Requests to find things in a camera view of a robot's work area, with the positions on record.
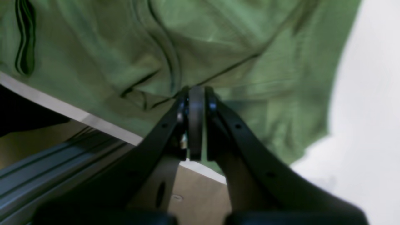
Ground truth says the green t-shirt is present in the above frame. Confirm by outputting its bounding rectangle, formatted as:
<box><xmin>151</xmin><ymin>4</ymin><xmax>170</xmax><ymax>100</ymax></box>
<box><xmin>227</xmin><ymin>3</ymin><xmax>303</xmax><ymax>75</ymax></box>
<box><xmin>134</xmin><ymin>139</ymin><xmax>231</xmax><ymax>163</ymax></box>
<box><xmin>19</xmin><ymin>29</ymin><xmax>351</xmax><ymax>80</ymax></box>
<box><xmin>1</xmin><ymin>0</ymin><xmax>360</xmax><ymax>165</ymax></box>

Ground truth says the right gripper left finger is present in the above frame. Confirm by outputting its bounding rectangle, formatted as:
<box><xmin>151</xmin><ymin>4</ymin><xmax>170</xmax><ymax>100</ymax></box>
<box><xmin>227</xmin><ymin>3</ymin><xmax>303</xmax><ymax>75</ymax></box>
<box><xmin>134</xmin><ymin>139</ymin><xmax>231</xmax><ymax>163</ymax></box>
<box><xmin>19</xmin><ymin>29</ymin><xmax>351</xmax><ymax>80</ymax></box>
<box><xmin>32</xmin><ymin>86</ymin><xmax>204</xmax><ymax>225</ymax></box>

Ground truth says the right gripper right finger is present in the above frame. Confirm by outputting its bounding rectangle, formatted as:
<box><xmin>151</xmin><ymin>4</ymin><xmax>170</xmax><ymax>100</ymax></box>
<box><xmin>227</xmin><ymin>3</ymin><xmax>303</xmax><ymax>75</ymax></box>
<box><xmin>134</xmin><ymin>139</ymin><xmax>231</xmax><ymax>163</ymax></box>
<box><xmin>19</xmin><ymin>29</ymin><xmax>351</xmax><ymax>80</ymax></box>
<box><xmin>205</xmin><ymin>87</ymin><xmax>368</xmax><ymax>225</ymax></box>

